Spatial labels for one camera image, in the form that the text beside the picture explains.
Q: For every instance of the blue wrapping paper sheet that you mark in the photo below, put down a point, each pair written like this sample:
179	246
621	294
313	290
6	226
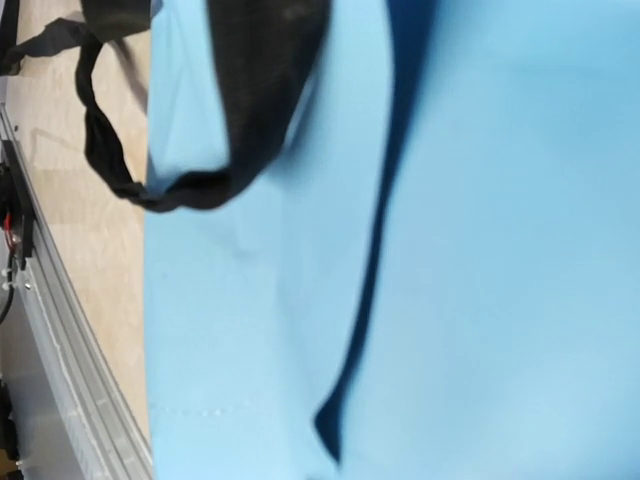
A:
439	276

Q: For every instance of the black strap ribbon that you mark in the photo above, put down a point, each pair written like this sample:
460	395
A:
264	53

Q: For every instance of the aluminium front frame rail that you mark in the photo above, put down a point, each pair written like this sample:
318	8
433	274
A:
71	417

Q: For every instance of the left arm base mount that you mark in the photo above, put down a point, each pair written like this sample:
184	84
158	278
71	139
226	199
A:
17	209

